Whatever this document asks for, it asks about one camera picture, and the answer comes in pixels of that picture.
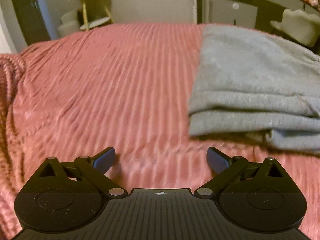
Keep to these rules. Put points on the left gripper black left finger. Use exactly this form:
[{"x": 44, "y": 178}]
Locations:
[{"x": 88, "y": 170}]

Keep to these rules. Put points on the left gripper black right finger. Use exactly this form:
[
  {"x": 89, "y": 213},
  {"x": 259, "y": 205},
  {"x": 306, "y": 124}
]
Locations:
[{"x": 236, "y": 176}]

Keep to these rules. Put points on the grey sweatpants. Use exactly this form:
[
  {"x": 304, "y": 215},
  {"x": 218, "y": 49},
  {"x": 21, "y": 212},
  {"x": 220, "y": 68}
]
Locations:
[{"x": 256, "y": 84}]

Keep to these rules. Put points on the pink ribbed bedspread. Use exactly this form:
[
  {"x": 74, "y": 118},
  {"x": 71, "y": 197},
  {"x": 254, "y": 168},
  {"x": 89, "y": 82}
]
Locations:
[{"x": 125, "y": 86}]

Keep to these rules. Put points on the yellow two-tier side table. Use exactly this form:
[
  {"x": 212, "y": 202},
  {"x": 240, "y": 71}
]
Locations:
[{"x": 95, "y": 13}]

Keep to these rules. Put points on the grey drawer cabinet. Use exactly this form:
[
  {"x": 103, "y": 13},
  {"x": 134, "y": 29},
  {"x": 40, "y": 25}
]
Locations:
[{"x": 251, "y": 13}]

